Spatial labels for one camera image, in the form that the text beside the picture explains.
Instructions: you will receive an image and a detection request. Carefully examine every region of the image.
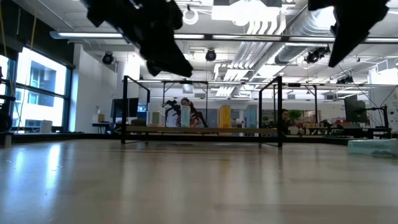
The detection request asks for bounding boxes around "silver ventilation duct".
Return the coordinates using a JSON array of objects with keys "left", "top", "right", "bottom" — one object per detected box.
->
[{"left": 253, "top": 0, "right": 338, "bottom": 78}]

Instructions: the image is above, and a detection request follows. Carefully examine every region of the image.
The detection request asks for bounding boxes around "black computer monitor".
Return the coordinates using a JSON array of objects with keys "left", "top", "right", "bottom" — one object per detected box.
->
[
  {"left": 111, "top": 98, "right": 140, "bottom": 118},
  {"left": 344, "top": 98, "right": 368, "bottom": 124}
]

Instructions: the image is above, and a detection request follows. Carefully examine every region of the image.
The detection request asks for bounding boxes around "teal medicine bottle white cap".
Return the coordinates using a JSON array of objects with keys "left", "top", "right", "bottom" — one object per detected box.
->
[{"left": 245, "top": 104, "right": 259, "bottom": 128}]

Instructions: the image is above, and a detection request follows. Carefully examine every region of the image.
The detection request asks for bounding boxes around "LED light bar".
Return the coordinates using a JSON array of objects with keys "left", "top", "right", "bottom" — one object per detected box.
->
[
  {"left": 57, "top": 32, "right": 124, "bottom": 39},
  {"left": 212, "top": 34, "right": 282, "bottom": 40},
  {"left": 289, "top": 36, "right": 336, "bottom": 43},
  {"left": 173, "top": 34, "right": 205, "bottom": 40}
]

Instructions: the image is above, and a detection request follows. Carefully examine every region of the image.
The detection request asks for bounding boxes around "white ring light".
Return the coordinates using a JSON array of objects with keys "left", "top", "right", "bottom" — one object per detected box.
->
[{"left": 182, "top": 6, "right": 200, "bottom": 26}]

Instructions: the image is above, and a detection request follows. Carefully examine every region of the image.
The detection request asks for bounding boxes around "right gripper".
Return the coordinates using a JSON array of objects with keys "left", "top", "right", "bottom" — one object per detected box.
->
[{"left": 307, "top": 0, "right": 390, "bottom": 68}]

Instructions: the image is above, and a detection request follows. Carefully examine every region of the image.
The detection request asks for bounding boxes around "black overhead rig beam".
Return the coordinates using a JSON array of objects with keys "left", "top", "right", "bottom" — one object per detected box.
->
[{"left": 49, "top": 30, "right": 398, "bottom": 44}]

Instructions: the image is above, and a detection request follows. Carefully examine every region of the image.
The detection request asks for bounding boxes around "person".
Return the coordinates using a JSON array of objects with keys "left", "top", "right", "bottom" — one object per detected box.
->
[
  {"left": 280, "top": 108, "right": 292, "bottom": 135},
  {"left": 175, "top": 98, "right": 205, "bottom": 128}
]

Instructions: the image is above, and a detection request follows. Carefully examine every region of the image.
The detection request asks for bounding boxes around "background potted plant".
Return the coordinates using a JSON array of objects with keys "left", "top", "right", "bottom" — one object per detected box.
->
[{"left": 287, "top": 109, "right": 303, "bottom": 126}]

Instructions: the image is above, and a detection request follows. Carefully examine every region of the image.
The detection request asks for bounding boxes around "green medicine bottle white cap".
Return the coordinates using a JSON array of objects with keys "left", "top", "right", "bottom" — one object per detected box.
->
[{"left": 347, "top": 138, "right": 398, "bottom": 157}]

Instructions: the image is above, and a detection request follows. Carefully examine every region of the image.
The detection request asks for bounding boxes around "large window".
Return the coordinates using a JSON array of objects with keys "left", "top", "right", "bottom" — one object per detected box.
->
[{"left": 0, "top": 46, "right": 74, "bottom": 135}]

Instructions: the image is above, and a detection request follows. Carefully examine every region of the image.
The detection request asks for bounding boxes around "wooden shelf black metal frame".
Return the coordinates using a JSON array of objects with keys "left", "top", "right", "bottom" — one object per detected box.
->
[{"left": 121, "top": 75, "right": 283, "bottom": 149}]

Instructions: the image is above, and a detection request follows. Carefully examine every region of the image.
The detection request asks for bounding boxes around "white bin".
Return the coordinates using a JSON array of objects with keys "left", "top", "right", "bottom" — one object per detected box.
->
[{"left": 39, "top": 119, "right": 53, "bottom": 134}]

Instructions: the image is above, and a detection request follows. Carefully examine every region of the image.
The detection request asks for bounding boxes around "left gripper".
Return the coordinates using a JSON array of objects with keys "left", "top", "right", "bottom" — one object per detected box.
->
[{"left": 80, "top": 0, "right": 194, "bottom": 78}]

